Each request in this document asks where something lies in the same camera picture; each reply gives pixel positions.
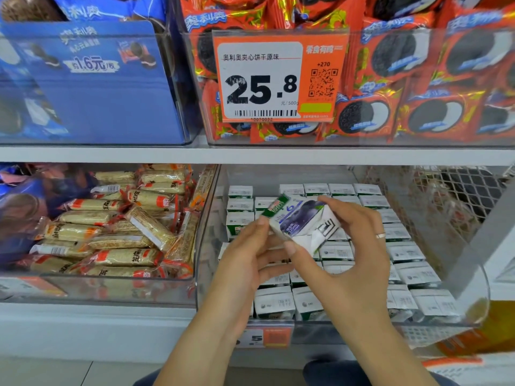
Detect person's right hand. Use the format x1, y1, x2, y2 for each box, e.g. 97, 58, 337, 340
282, 194, 394, 325

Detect person's left hand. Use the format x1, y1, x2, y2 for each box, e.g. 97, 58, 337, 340
214, 216, 296, 320

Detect rows of white juice cartons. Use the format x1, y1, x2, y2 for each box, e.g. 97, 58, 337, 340
218, 181, 465, 323

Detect blueberry juice carton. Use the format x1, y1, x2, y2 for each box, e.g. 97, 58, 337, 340
266, 192, 341, 256

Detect person's left forearm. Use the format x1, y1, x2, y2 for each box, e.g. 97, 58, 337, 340
173, 305, 257, 386

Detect person's blue jeans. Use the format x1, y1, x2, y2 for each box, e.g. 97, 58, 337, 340
133, 359, 460, 386

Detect small orange price tag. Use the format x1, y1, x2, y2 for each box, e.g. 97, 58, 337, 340
237, 323, 296, 350

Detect clear plastic display bin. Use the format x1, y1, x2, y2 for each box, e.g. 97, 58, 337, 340
0, 161, 220, 308
196, 164, 491, 347

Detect pile of yellow wafer bars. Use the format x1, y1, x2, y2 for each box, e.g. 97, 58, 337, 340
26, 162, 218, 280

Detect yellow orange snack packet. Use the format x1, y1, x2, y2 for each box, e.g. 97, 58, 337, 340
438, 300, 515, 358

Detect large white orange price tag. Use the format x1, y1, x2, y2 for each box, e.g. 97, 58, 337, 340
212, 31, 349, 122

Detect stack of red cookie packets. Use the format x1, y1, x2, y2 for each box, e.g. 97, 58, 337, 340
180, 0, 515, 147

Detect faded orange price tag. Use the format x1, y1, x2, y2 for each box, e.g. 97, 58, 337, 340
0, 274, 68, 300

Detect blue cardboard display box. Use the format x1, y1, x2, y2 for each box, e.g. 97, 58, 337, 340
0, 18, 200, 146

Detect pile of blue snack packets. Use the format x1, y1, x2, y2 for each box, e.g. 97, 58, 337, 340
0, 162, 99, 267

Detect white wire mesh divider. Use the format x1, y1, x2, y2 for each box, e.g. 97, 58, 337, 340
417, 165, 513, 240

